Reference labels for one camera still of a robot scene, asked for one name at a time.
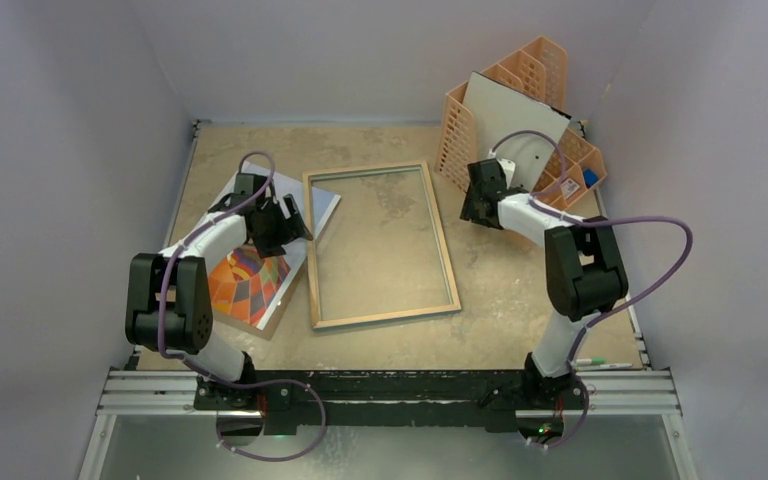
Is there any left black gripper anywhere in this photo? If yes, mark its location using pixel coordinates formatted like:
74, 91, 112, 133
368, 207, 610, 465
254, 195, 310, 258

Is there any hot air balloon photo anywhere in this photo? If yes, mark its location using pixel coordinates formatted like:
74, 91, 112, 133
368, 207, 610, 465
206, 163, 343, 331

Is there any blue wooden picture frame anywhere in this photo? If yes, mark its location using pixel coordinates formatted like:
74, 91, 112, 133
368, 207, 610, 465
303, 161, 462, 331

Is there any brown cardboard backing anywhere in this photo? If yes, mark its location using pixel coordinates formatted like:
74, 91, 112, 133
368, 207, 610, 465
208, 269, 300, 340

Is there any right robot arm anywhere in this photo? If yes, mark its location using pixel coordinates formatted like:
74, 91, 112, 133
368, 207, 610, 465
460, 159, 628, 407

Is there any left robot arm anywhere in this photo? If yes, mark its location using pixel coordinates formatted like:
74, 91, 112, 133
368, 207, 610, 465
124, 172, 313, 409

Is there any grey board in organizer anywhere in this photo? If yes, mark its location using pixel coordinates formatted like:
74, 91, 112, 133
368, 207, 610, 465
463, 72, 571, 191

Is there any red white card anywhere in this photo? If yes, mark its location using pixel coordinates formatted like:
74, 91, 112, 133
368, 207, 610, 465
560, 178, 581, 200

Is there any blue item in organizer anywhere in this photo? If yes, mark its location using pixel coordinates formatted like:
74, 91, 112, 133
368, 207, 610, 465
582, 168, 600, 189

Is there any orange plastic desk organizer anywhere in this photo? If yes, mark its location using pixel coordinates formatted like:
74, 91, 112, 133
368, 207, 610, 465
435, 36, 607, 210

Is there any green marker pen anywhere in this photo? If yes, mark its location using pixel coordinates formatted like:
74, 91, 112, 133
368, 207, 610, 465
573, 357, 606, 368

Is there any white marker pen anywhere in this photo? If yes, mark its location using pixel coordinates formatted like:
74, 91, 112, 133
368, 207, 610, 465
579, 363, 634, 371

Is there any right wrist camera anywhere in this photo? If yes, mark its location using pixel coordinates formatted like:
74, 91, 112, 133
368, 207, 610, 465
489, 157, 516, 192

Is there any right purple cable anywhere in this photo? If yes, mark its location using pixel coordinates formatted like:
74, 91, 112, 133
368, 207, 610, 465
489, 129, 695, 452

